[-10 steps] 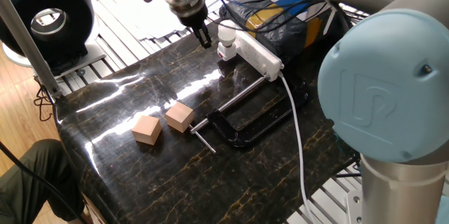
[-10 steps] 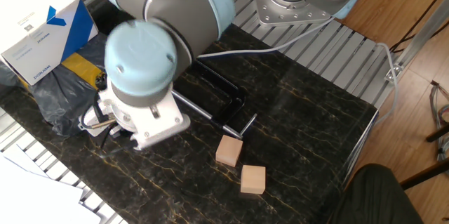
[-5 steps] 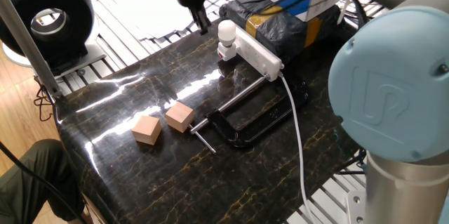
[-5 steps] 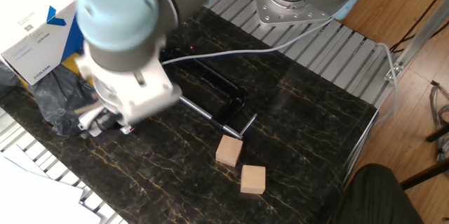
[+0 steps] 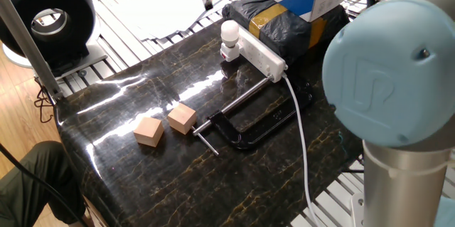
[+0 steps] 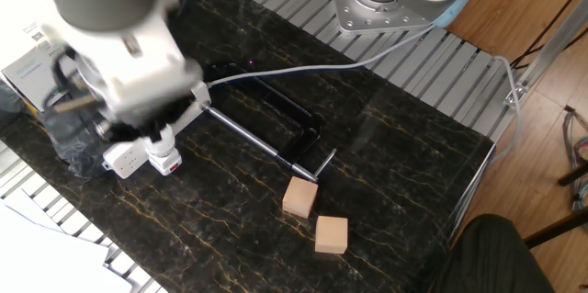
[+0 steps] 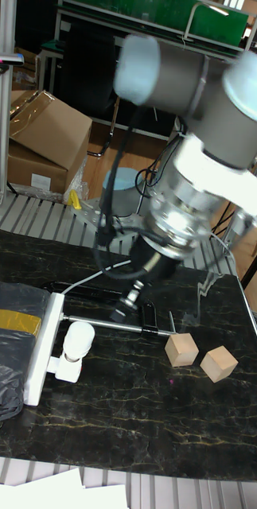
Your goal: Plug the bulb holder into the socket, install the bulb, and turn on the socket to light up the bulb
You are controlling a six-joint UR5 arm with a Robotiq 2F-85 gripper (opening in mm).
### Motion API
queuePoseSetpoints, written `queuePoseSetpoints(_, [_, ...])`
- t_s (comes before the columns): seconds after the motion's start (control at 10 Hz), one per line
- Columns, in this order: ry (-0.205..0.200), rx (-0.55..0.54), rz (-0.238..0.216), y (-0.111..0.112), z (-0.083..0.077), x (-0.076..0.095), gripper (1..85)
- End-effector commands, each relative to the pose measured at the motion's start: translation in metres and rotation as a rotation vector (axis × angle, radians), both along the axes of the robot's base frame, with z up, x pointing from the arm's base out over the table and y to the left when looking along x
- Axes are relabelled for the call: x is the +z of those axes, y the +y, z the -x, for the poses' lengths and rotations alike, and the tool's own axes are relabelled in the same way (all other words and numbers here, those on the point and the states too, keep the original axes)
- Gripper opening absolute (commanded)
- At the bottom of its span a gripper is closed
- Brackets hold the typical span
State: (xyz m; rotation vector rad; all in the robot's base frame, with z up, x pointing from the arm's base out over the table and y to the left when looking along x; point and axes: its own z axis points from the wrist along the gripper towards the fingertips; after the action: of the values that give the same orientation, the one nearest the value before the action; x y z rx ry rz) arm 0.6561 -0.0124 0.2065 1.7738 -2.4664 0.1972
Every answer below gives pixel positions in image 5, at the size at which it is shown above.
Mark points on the white light bulb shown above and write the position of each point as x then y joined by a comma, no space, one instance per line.
230,32

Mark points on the white bulb holder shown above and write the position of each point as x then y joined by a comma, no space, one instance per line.
230,52

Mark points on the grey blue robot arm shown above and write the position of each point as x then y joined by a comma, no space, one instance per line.
391,77

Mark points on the white paper sheets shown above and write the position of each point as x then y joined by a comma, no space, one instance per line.
160,6

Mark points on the black plastic wrapped package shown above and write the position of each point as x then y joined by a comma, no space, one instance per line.
284,31

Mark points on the white power strip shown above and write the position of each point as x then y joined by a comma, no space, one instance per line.
263,58

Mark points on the wooden cube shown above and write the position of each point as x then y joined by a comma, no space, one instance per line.
149,132
182,118

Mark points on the black C-clamp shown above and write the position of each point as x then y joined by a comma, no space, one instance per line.
245,143

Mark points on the dark trousered person leg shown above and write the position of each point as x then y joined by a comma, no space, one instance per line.
21,191

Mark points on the aluminium frame post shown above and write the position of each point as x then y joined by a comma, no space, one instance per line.
28,45

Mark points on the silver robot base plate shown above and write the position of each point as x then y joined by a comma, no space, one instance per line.
356,209

